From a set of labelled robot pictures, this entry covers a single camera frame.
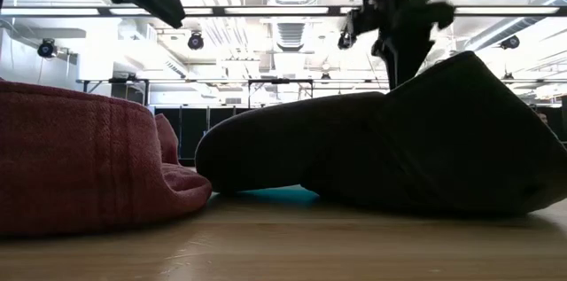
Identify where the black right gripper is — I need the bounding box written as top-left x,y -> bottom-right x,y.
347,0 -> 455,90

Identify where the dark grey fabric hat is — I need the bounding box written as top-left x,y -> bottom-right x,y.
194,50 -> 567,217

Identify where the red fabric hat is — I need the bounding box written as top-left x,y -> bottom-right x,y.
0,79 -> 213,236

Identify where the black overhead light bar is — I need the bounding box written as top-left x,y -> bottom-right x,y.
0,4 -> 567,18

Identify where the blue plastic bin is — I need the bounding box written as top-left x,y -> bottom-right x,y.
241,184 -> 321,205

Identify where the silver round air duct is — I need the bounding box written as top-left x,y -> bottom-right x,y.
464,0 -> 567,51

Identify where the black distant metal frame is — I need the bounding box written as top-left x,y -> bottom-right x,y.
75,77 -> 567,107

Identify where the black partition wall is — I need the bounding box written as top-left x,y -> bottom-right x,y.
548,105 -> 567,143
153,106 -> 256,167

